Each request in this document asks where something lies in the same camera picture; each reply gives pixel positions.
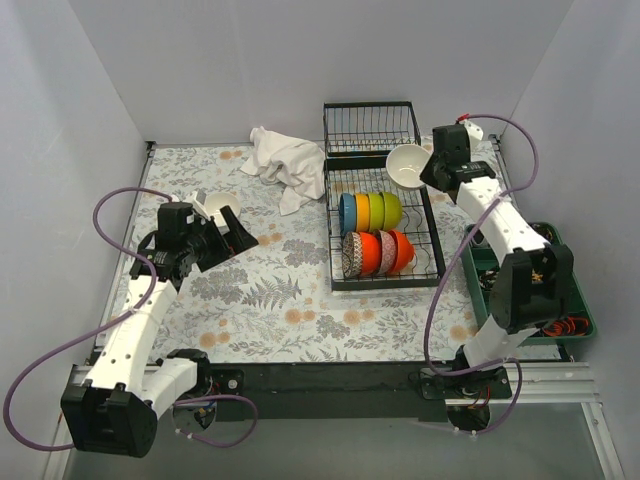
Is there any white ceramic bowl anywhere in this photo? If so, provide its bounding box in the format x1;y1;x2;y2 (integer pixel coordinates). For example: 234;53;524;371
204;192;241;228
386;144;432;190

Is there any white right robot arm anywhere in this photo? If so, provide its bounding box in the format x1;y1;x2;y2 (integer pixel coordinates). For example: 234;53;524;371
420;122;574;398

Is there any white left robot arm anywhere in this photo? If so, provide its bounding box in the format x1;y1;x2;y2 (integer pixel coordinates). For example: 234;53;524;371
61;199;258;458

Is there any lime green bowl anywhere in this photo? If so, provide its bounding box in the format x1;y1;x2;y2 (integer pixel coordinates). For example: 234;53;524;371
367;192;385;232
379;192;403;231

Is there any floral table mat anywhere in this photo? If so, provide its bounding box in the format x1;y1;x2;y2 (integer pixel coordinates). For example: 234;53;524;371
133;146;478;363

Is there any pink patterned bowl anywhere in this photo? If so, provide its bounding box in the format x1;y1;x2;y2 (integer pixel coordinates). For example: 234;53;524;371
374;230;396;275

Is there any yellow orange bowl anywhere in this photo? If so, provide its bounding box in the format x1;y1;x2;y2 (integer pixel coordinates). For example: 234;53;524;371
354;193;370;232

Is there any crumpled white cloth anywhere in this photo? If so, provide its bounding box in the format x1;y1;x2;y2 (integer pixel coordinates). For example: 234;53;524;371
240;127;325;216

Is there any blue bowl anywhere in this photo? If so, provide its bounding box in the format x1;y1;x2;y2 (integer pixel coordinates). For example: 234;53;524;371
338;193;357;236

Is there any dark patterned bowl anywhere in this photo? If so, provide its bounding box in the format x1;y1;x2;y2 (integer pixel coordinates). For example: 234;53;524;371
342;232;363;279

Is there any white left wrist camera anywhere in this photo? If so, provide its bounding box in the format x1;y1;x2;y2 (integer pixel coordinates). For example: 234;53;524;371
186;189;210;220

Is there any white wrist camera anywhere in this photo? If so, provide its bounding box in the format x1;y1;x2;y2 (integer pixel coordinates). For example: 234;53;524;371
186;189;210;220
457;115;484;151

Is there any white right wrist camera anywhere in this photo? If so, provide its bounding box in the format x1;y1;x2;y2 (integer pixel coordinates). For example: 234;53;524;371
457;115;484;151

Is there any black wire dish rack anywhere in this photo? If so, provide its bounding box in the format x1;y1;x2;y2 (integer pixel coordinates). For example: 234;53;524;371
324;155;445;291

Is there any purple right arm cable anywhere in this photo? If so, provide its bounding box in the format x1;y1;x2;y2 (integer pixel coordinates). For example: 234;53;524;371
422;113;540;437

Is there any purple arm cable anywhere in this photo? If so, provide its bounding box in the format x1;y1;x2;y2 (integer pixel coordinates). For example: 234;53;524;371
2;186;259;452
422;113;540;437

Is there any black wire basket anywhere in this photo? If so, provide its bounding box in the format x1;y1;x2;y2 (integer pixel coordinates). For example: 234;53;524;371
323;101;421;158

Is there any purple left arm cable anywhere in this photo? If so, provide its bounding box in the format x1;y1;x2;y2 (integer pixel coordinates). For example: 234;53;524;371
2;186;259;452

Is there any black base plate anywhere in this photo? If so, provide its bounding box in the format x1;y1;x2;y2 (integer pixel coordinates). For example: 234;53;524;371
182;362;512;429

